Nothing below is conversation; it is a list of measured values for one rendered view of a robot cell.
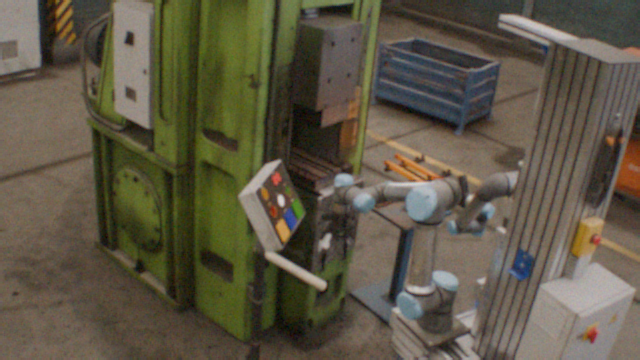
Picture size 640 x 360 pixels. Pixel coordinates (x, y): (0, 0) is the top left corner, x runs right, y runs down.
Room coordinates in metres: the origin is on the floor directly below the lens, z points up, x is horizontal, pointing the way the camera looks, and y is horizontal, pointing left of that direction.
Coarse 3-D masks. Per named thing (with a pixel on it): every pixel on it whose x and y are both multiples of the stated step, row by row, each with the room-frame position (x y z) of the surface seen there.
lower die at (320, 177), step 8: (296, 152) 3.18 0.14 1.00; (304, 152) 3.20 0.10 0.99; (296, 160) 3.10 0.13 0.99; (304, 160) 3.08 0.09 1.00; (320, 160) 3.12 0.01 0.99; (288, 168) 3.01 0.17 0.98; (304, 168) 3.01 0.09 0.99; (312, 168) 3.02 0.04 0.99; (320, 168) 3.01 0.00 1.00; (336, 168) 3.04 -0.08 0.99; (296, 176) 2.97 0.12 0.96; (304, 176) 2.94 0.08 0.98; (312, 176) 2.95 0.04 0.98; (320, 176) 2.94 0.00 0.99; (328, 176) 2.97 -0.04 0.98; (336, 176) 3.03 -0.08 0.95; (312, 184) 2.90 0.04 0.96; (320, 184) 2.92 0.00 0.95; (328, 184) 2.98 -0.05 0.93
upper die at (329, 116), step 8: (296, 104) 3.00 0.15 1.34; (336, 104) 2.98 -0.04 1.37; (344, 104) 3.02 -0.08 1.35; (296, 112) 2.99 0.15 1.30; (304, 112) 2.96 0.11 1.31; (312, 112) 2.93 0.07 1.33; (320, 112) 2.90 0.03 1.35; (328, 112) 2.93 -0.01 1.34; (336, 112) 2.98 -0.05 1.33; (344, 112) 3.03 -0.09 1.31; (312, 120) 2.93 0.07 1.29; (320, 120) 2.90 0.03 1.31; (328, 120) 2.93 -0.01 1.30; (336, 120) 2.98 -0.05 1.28
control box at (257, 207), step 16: (256, 176) 2.52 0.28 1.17; (272, 176) 2.50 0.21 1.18; (288, 176) 2.62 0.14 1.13; (256, 192) 2.32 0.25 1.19; (272, 192) 2.43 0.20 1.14; (256, 208) 2.31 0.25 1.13; (288, 208) 2.48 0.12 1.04; (256, 224) 2.31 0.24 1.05; (272, 224) 2.31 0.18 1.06; (272, 240) 2.29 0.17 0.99; (288, 240) 2.35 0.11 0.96
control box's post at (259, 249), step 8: (256, 240) 2.48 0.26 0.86; (256, 248) 2.48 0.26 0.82; (256, 256) 2.48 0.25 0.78; (264, 256) 2.48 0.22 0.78; (256, 264) 2.47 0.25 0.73; (264, 264) 2.48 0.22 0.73; (256, 272) 2.47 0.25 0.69; (256, 280) 2.47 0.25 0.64; (256, 288) 2.47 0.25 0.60; (256, 296) 2.47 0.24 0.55; (256, 304) 2.47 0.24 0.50; (256, 312) 2.46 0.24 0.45; (256, 320) 2.46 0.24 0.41; (256, 328) 2.46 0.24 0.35; (256, 336) 2.46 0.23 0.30; (256, 352) 2.46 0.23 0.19
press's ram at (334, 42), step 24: (312, 24) 2.93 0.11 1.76; (336, 24) 2.98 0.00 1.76; (360, 24) 3.07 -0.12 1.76; (312, 48) 2.89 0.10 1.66; (336, 48) 2.93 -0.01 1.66; (360, 48) 3.08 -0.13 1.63; (312, 72) 2.88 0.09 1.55; (336, 72) 2.95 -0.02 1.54; (312, 96) 2.87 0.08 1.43; (336, 96) 2.97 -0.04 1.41
